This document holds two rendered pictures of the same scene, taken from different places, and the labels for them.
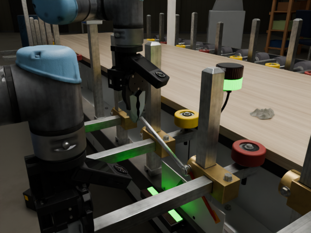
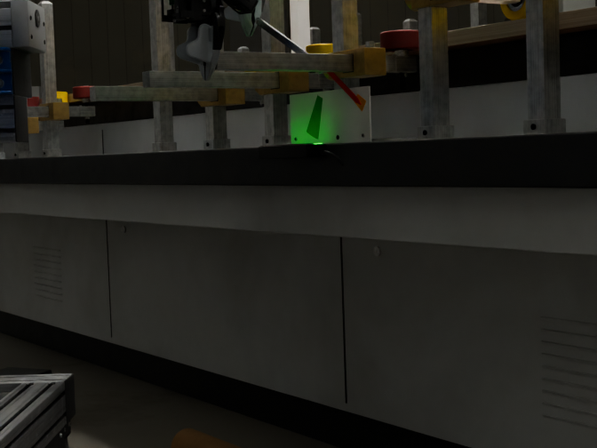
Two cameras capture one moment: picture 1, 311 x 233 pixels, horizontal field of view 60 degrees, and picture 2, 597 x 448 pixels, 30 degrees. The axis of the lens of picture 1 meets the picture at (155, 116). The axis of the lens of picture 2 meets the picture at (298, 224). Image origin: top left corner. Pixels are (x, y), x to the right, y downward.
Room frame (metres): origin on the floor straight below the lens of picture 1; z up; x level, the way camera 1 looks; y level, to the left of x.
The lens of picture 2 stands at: (-1.54, 0.07, 0.68)
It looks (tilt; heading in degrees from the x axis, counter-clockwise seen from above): 4 degrees down; 357
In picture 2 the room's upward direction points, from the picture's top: 2 degrees counter-clockwise
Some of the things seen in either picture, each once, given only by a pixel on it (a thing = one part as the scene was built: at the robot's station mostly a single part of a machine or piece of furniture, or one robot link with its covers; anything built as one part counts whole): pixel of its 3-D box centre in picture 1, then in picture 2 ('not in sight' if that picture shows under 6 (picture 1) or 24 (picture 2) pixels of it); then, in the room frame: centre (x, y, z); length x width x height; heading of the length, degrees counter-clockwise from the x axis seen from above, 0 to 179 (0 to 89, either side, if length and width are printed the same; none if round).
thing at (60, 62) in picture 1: (50, 88); not in sight; (0.35, 0.14, 1.12); 0.09 x 0.08 x 0.11; 119
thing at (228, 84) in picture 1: (227, 81); not in sight; (0.59, -0.16, 1.07); 0.06 x 0.06 x 0.02
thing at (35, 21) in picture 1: (40, 47); not in sight; (2.49, 1.04, 0.86); 0.03 x 0.03 x 0.48; 31
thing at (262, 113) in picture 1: (264, 111); not in sight; (0.80, -0.35, 0.91); 0.09 x 0.07 x 0.02; 114
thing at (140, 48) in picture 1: (127, 68); not in sight; (0.71, 0.07, 1.07); 0.09 x 0.08 x 0.12; 51
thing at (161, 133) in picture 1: (157, 139); (280, 81); (0.76, 0.00, 0.83); 0.13 x 0.06 x 0.05; 31
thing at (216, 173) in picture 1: (211, 176); (354, 64); (0.55, -0.14, 0.84); 0.13 x 0.06 x 0.05; 31
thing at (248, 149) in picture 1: (246, 164); (401, 60); (0.58, -0.23, 0.85); 0.08 x 0.08 x 0.11
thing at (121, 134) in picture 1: (120, 97); (213, 61); (0.99, 0.14, 0.90); 0.03 x 0.03 x 0.48; 31
